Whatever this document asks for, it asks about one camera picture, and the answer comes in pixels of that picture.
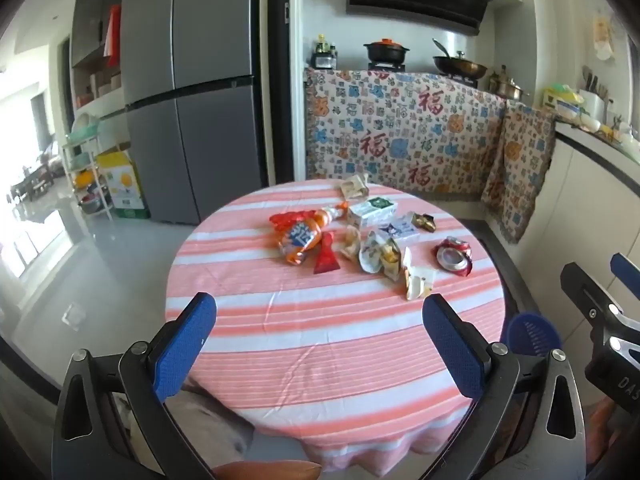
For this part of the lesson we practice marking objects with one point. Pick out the red snack wrapper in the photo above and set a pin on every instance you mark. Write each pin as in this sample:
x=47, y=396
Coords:
x=326, y=255

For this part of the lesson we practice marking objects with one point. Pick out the small printed blanket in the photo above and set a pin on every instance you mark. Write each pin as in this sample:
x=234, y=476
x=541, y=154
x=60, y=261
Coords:
x=517, y=170

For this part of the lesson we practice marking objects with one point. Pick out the green white carton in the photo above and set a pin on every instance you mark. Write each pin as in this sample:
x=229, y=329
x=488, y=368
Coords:
x=372, y=211

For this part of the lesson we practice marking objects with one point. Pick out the white kitchen cabinet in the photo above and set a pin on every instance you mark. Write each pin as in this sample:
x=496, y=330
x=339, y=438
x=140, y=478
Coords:
x=580, y=200

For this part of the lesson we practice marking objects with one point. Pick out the red hanging bag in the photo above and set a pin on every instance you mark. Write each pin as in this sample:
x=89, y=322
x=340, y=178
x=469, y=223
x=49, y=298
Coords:
x=114, y=35

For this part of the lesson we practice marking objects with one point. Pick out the blue plastic waste basket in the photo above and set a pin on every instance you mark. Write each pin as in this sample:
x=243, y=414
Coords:
x=532, y=332

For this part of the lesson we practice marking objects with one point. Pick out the cooking oil bottles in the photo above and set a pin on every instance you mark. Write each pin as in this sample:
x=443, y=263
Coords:
x=324, y=45

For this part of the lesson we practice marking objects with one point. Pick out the steel pot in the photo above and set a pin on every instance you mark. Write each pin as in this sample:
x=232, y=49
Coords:
x=507, y=87

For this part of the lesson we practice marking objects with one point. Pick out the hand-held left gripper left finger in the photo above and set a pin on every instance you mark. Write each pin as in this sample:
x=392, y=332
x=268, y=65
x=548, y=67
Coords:
x=182, y=345

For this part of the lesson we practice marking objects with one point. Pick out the white yellow snack wrapper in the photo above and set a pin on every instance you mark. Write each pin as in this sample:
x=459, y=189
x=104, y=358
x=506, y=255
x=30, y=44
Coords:
x=375, y=255

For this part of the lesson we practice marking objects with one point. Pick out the white knife holder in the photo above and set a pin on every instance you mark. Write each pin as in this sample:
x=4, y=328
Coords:
x=595, y=97

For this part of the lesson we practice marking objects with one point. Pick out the dark wok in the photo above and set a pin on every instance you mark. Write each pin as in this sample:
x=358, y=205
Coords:
x=460, y=66

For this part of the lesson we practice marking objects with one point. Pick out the grey refrigerator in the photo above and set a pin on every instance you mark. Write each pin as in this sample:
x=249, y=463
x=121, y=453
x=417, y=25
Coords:
x=200, y=85

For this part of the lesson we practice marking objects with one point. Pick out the yellow cardboard box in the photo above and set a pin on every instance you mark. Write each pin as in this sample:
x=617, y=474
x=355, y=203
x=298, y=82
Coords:
x=125, y=180

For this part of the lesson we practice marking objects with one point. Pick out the crushed red drink can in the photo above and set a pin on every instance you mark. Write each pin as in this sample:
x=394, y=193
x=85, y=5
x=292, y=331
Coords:
x=452, y=257

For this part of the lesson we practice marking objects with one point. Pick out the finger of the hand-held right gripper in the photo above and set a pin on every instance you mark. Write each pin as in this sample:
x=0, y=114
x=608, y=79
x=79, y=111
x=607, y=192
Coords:
x=585, y=290
x=626, y=269

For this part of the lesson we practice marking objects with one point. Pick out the large printed blanket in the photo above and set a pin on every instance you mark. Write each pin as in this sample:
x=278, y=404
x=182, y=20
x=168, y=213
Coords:
x=390, y=130

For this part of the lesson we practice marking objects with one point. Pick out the long cream snack wrapper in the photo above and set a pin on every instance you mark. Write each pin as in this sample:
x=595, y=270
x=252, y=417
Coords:
x=417, y=280

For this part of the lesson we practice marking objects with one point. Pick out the dark glass cabinet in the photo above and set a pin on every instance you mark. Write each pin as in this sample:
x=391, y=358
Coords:
x=92, y=25

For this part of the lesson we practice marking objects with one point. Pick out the small cream wrapper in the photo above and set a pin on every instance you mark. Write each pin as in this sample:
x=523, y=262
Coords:
x=350, y=242

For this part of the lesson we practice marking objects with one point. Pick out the black pot orange lid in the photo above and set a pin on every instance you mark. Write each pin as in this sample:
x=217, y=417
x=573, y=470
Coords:
x=386, y=51

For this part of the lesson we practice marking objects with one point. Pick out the person's left hand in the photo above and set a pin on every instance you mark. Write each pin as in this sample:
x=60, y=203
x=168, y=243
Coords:
x=270, y=471

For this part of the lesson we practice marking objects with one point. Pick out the pink striped tablecloth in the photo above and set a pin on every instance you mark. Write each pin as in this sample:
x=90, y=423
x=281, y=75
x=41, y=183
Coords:
x=325, y=350

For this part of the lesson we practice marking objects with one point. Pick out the orange snack bag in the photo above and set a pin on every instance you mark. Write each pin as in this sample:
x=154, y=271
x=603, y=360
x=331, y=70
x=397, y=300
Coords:
x=300, y=240

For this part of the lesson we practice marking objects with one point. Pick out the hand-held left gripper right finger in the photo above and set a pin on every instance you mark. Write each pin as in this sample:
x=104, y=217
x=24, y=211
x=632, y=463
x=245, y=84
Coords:
x=452, y=345

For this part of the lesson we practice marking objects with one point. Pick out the yellow green box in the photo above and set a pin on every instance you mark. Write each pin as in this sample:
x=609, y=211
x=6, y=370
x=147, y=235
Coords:
x=560, y=96

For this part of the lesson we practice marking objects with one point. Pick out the white storage rack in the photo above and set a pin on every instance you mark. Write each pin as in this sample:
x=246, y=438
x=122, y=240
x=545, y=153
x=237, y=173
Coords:
x=85, y=160

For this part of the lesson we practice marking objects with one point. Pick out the blue white packet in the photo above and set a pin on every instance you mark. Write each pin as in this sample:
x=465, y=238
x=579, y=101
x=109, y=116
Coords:
x=400, y=226

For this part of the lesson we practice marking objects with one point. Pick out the red orange crumpled wrapper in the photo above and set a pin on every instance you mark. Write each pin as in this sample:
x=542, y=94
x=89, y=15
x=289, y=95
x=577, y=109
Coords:
x=286, y=219

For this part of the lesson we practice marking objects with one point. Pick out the gold foil wrapper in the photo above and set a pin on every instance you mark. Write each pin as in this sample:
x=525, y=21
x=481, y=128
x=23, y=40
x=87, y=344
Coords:
x=423, y=221

